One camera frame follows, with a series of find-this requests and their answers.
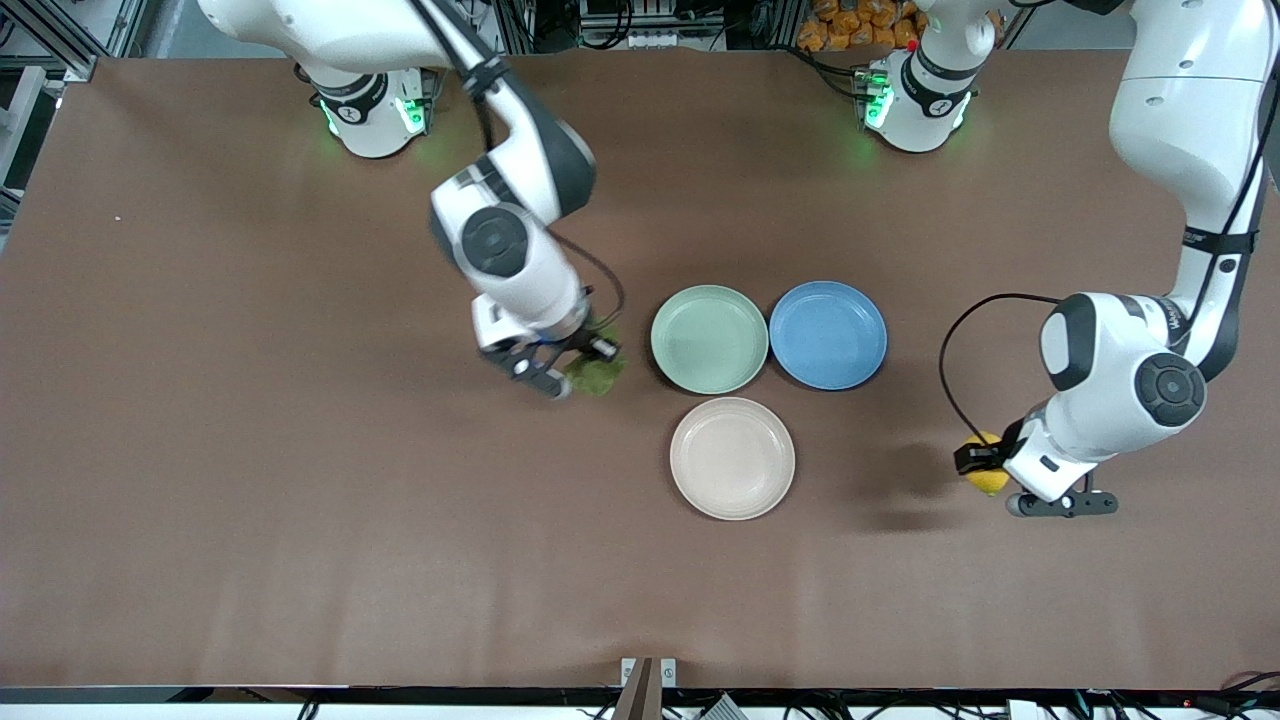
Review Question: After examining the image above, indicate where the orange snack bags pile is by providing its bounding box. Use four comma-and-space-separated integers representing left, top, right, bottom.
797, 0, 926, 53

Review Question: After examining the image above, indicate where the pale green round plate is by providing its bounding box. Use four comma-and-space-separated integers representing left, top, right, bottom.
650, 285, 770, 396

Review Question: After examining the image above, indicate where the blue round plate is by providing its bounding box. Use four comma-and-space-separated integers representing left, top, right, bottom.
768, 280, 889, 392

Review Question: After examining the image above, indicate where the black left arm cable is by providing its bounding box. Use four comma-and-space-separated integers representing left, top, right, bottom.
938, 60, 1280, 448

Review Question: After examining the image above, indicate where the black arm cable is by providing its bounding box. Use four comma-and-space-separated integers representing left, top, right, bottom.
938, 60, 1280, 448
410, 0, 628, 333

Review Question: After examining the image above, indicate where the green lettuce leaf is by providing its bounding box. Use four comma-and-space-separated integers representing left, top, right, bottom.
565, 322, 629, 398

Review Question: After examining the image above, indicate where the metal equipment rack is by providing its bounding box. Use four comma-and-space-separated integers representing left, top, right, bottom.
495, 0, 801, 53

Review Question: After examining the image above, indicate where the grey aluminium frame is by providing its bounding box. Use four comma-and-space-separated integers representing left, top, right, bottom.
0, 0, 101, 83

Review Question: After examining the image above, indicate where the brown wedge board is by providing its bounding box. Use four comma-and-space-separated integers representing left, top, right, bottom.
612, 658, 656, 720

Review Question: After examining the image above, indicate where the yellow lemon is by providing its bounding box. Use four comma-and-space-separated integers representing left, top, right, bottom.
963, 431, 1012, 497

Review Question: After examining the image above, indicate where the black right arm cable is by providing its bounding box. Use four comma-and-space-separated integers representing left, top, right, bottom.
410, 0, 628, 333

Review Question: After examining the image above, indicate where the beige round plate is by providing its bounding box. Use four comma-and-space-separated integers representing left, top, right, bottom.
669, 397, 797, 522

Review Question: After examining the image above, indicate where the black base cable bundle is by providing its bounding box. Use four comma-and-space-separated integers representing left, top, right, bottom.
790, 45, 869, 101

